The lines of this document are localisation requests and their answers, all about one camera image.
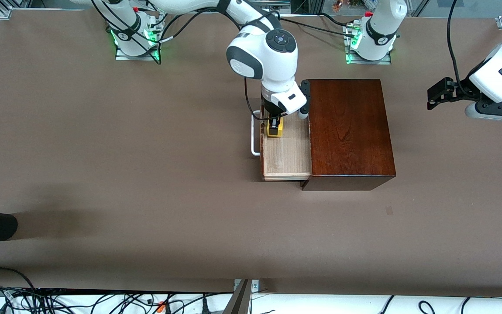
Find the small aluminium mounting bracket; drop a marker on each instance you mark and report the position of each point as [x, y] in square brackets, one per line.
[255, 284]

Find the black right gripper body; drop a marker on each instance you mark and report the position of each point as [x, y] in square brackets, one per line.
[271, 107]

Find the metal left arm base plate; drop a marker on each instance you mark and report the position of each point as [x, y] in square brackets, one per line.
[377, 62]

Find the yellow wooden cube block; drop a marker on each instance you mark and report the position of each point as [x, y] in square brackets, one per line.
[269, 131]

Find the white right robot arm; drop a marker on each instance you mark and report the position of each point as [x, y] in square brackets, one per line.
[273, 61]

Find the dark brown wooden cabinet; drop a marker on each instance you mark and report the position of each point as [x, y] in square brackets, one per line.
[347, 126]

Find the silver equipment box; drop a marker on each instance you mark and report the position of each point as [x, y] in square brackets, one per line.
[277, 3]

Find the orange plug connector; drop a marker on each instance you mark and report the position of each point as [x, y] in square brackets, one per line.
[161, 307]

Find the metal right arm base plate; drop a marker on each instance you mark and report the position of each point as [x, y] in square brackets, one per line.
[137, 57]

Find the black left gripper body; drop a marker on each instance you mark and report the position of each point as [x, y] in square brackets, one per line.
[461, 87]

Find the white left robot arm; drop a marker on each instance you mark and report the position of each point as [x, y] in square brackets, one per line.
[382, 26]

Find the light wood drawer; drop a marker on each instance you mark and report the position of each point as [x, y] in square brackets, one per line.
[286, 157]

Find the grey metal camera pole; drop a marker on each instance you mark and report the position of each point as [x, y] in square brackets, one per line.
[238, 301]

